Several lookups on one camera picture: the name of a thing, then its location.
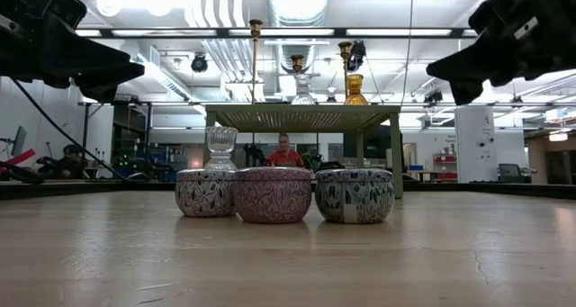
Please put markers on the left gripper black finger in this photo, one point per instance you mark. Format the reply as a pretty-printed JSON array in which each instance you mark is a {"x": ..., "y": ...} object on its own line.
[
  {"x": 90, "y": 66},
  {"x": 101, "y": 94}
]

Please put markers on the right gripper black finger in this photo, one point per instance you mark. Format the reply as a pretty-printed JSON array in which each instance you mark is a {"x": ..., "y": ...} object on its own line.
[
  {"x": 477, "y": 64},
  {"x": 468, "y": 93}
]

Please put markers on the amber glass candle holder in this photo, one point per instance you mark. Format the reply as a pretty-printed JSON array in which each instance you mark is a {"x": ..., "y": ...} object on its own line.
[{"x": 355, "y": 97}]

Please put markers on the medium brass candlestick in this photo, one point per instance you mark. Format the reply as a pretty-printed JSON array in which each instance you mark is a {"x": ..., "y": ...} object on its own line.
[{"x": 345, "y": 68}]

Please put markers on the clear ribbed glass candle holder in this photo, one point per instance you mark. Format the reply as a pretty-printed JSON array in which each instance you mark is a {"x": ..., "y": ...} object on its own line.
[
  {"x": 220, "y": 140},
  {"x": 303, "y": 96}
]

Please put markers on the white blue leaf candle tin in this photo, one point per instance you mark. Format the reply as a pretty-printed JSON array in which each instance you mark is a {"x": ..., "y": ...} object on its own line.
[{"x": 355, "y": 194}]

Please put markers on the tall brass candlestick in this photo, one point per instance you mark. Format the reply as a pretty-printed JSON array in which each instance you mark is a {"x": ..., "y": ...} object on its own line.
[{"x": 255, "y": 64}]

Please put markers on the short brass candlestick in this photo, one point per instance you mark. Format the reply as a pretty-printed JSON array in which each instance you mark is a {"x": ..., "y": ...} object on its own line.
[{"x": 297, "y": 63}]

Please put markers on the black background robot arm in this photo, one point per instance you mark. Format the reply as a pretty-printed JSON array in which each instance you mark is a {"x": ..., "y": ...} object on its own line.
[
  {"x": 314, "y": 160},
  {"x": 254, "y": 154}
]

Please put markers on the white purple leaf candle tin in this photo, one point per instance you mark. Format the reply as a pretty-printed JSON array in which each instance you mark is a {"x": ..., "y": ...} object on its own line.
[{"x": 202, "y": 194}]

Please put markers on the pink patterned candle tin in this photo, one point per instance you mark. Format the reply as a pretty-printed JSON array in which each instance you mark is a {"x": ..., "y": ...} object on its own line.
[{"x": 273, "y": 194}]

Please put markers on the white pillar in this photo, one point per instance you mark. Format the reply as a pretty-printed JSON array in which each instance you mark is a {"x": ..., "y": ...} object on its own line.
[{"x": 474, "y": 136}]

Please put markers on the rack with red bins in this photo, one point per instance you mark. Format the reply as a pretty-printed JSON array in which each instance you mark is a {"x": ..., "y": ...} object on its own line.
[{"x": 445, "y": 159}]

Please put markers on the person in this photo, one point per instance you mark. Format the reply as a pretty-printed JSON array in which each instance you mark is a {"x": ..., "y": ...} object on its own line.
[
  {"x": 72, "y": 163},
  {"x": 284, "y": 157}
]

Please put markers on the dark office chair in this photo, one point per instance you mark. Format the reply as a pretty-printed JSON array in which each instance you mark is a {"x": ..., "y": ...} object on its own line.
[{"x": 510, "y": 173}]

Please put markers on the black ceiling spotlight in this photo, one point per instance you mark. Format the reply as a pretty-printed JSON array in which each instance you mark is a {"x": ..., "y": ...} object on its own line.
[
  {"x": 199, "y": 63},
  {"x": 358, "y": 52}
]

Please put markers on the green perforated metal shelf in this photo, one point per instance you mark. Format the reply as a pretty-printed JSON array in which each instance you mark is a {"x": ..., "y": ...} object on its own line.
[{"x": 292, "y": 118}]

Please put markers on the black aluminium table frame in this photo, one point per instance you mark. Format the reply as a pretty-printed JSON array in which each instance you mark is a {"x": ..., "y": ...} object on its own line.
[{"x": 67, "y": 190}]

